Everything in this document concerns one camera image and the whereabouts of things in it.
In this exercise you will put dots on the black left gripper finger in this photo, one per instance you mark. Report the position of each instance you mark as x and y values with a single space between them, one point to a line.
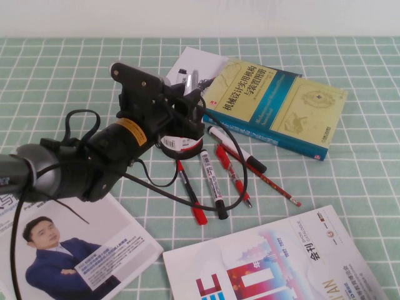
180 97
195 106

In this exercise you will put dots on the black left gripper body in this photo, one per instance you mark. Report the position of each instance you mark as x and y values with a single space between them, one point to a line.
150 112

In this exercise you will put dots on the grey pen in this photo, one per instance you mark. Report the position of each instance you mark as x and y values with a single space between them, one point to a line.
193 79

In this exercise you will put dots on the black mesh pen holder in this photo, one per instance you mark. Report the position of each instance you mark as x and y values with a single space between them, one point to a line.
184 147

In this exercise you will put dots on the red gel pen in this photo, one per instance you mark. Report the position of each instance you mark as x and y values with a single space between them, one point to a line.
232 178

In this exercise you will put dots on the black pen with red cap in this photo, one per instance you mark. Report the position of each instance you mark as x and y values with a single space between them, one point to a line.
190 193

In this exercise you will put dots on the white marker with printed barrel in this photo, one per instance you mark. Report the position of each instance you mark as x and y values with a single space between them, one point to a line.
182 76
212 184

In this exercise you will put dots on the white booklet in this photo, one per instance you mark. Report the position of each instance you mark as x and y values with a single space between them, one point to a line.
193 59

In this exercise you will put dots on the plain white marker black cap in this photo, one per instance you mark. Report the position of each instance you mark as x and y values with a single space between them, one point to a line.
225 140

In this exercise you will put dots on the yellow and teal book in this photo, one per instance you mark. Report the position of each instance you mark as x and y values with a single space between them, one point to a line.
265 93

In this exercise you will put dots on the red pencil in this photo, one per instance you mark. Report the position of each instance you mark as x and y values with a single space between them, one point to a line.
275 186

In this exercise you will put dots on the magazine with man portrait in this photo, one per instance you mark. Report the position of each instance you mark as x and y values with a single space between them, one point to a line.
125 237

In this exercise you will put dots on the green checked tablecloth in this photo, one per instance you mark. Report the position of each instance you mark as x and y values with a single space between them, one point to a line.
312 47

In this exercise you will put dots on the white show catalogue magazine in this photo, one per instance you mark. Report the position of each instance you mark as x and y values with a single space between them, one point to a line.
250 250

